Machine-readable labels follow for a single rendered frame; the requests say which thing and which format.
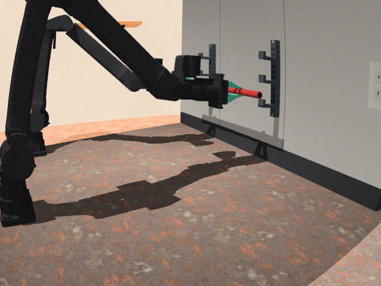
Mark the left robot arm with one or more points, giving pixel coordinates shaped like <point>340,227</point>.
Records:
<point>39,117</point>

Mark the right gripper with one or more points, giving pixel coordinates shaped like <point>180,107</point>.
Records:
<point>217,90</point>

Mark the red metal bar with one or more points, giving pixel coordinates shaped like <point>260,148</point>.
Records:
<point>245,92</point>

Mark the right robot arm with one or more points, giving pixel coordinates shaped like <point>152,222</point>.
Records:
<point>17,160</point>

